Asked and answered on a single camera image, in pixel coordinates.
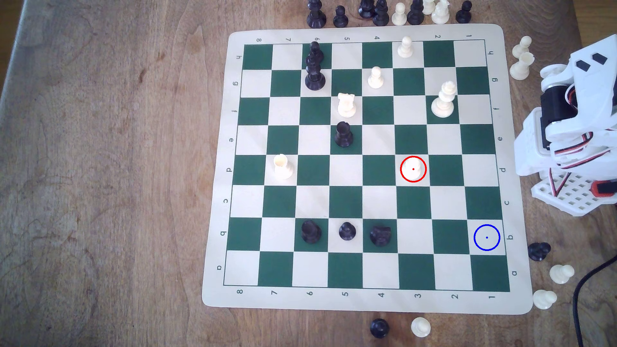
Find white knight chess piece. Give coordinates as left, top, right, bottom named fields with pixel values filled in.
left=431, top=0, right=451, bottom=25

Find black queen chess piece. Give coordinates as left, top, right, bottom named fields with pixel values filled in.
left=305, top=60, right=327, bottom=92

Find green white chess board mat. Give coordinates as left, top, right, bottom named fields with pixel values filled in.
left=201, top=23, right=534, bottom=316

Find black cable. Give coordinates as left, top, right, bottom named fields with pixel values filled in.
left=573, top=260, right=617, bottom=347

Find red white black servo wires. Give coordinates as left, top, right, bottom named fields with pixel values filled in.
left=550, top=166, right=574, bottom=199

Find white queen chess piece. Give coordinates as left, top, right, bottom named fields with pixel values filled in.
left=431, top=81, right=458, bottom=119

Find black rook chess piece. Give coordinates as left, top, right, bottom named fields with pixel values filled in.
left=335, top=121, right=354, bottom=147

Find white perforated base plate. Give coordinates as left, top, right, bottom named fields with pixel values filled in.
left=530, top=170, right=617, bottom=218

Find red black clamp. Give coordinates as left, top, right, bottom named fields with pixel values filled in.
left=592, top=179, right=617, bottom=198

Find black knight chess piece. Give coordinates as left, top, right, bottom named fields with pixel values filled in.
left=527, top=242, right=551, bottom=262
left=370, top=226, right=392, bottom=247

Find black bishop chess piece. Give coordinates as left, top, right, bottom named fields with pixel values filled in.
left=372, top=0, right=390, bottom=27
left=308, top=41, right=325, bottom=68

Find white rook chess piece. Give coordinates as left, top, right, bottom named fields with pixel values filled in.
left=337, top=93, right=357, bottom=119

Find black pawn bottom left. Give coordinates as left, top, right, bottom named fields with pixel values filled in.
left=301, top=220, right=322, bottom=244

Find white pawn left side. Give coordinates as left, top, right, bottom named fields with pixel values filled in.
left=273, top=154, right=294, bottom=180

